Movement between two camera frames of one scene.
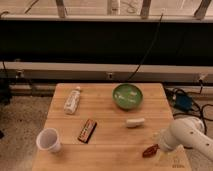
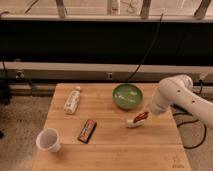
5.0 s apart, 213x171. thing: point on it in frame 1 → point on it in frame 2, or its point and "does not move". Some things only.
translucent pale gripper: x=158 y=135 → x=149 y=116
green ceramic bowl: x=127 y=96 does not move
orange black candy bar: x=87 y=131 does not move
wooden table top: x=110 y=127 does not move
